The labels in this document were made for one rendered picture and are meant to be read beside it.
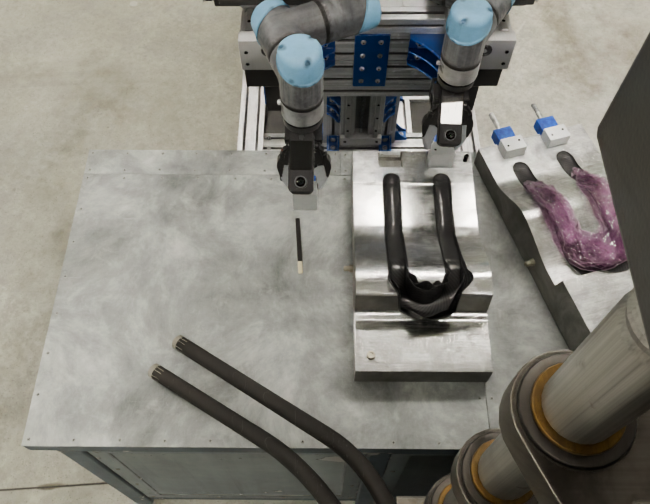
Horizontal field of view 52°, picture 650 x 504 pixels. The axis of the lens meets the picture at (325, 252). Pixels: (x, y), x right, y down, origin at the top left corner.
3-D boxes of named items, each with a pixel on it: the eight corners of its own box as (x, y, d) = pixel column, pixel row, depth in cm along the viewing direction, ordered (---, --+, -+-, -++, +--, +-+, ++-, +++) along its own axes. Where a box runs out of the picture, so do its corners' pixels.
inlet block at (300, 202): (295, 159, 144) (294, 143, 140) (318, 160, 144) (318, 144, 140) (293, 210, 138) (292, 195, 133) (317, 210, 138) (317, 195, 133)
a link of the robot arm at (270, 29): (306, 20, 122) (330, 60, 117) (249, 37, 120) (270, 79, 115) (305, -16, 115) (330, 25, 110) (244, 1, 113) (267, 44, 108)
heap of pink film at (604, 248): (514, 184, 147) (523, 162, 140) (586, 165, 149) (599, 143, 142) (568, 284, 134) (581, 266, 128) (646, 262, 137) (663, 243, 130)
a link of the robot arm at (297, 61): (311, 22, 108) (332, 57, 104) (312, 71, 118) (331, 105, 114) (266, 36, 107) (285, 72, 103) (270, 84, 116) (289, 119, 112)
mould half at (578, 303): (473, 163, 157) (483, 132, 147) (573, 138, 160) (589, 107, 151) (572, 355, 133) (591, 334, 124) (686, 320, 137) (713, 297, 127)
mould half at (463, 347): (351, 174, 155) (353, 137, 143) (462, 175, 155) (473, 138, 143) (354, 381, 130) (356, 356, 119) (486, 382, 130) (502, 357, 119)
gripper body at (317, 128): (324, 135, 132) (324, 92, 121) (323, 170, 127) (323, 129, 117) (285, 134, 132) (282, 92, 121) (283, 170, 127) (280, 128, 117)
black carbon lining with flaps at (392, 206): (379, 178, 146) (383, 151, 138) (452, 178, 146) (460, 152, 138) (385, 324, 129) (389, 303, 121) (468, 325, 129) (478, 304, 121)
